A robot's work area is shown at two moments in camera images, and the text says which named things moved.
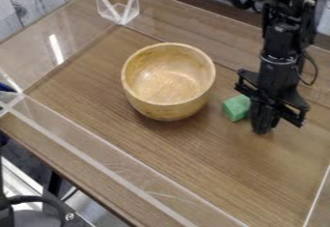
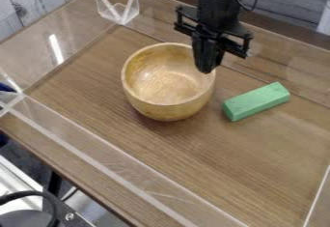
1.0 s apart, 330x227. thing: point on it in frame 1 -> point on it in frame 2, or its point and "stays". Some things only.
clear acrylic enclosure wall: (121, 100) stays
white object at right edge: (324, 23) stays
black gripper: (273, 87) -> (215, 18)
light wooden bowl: (166, 78) stays
